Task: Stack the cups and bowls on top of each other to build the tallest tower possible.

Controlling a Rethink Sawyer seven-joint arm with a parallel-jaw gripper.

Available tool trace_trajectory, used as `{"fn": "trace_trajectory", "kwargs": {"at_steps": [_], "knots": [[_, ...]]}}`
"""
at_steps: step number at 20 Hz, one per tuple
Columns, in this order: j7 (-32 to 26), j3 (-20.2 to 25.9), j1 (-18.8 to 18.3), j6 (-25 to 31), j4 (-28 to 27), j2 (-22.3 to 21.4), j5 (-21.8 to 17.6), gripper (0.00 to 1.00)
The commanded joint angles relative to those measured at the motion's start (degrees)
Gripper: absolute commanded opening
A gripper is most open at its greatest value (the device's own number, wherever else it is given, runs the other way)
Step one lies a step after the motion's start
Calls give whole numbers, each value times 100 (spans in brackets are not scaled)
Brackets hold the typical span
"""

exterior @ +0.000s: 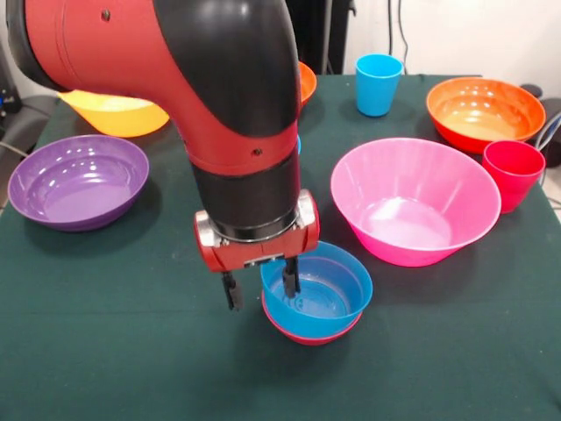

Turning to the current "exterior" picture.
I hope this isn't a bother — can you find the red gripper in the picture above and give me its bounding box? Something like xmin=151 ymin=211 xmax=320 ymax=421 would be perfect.
xmin=194 ymin=189 xmax=321 ymax=313

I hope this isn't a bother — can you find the small flat-bottomed blue bowl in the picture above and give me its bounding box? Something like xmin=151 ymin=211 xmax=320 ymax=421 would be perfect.
xmin=259 ymin=239 xmax=374 ymax=341

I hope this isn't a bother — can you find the small red bowl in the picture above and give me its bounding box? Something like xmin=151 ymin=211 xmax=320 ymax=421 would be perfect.
xmin=261 ymin=291 xmax=365 ymax=347

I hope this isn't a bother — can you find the dark green table cloth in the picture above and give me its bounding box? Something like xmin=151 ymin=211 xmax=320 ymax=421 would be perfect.
xmin=0 ymin=73 xmax=561 ymax=421

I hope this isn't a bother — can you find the large pink bowl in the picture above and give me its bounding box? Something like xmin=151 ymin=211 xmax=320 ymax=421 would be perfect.
xmin=330 ymin=137 xmax=503 ymax=268

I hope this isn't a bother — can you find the orange bowl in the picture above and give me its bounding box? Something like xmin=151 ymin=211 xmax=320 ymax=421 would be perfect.
xmin=426 ymin=76 xmax=547 ymax=155
xmin=298 ymin=61 xmax=318 ymax=107

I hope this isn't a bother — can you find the purple bowl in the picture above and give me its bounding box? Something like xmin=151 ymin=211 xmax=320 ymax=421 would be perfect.
xmin=7 ymin=134 xmax=151 ymax=232

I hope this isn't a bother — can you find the large yellow bowl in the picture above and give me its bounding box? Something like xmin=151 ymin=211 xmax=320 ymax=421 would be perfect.
xmin=56 ymin=89 xmax=171 ymax=139

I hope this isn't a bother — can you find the blue cup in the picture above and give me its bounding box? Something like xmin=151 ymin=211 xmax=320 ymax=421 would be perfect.
xmin=354 ymin=53 xmax=405 ymax=118

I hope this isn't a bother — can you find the red cup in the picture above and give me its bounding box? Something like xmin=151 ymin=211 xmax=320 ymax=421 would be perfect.
xmin=481 ymin=139 xmax=547 ymax=215

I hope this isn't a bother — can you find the grey padded seat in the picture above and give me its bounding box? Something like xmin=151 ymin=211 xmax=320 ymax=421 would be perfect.
xmin=0 ymin=94 xmax=60 ymax=153

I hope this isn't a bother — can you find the black device box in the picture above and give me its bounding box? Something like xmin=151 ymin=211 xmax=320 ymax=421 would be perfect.
xmin=0 ymin=39 xmax=21 ymax=132

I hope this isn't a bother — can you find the dark grey object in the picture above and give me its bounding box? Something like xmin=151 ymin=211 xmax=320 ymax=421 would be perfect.
xmin=520 ymin=82 xmax=561 ymax=148

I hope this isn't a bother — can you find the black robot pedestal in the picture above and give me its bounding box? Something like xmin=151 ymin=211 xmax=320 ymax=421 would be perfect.
xmin=293 ymin=0 xmax=357 ymax=75

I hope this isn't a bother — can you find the black wall cable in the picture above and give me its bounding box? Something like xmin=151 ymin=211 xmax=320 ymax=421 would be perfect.
xmin=387 ymin=0 xmax=412 ymax=75

